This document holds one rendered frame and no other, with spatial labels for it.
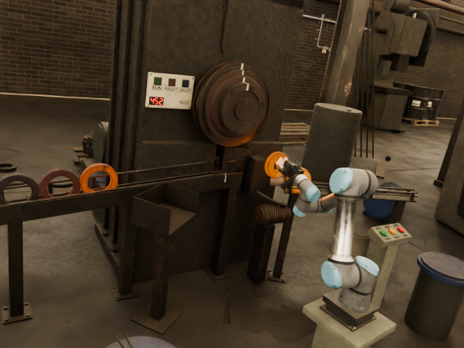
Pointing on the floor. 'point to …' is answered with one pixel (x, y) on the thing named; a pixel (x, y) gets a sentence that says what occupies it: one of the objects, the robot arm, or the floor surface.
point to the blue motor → (376, 210)
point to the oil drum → (330, 139)
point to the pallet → (85, 149)
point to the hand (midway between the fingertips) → (277, 161)
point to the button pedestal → (384, 257)
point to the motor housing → (264, 237)
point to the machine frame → (151, 119)
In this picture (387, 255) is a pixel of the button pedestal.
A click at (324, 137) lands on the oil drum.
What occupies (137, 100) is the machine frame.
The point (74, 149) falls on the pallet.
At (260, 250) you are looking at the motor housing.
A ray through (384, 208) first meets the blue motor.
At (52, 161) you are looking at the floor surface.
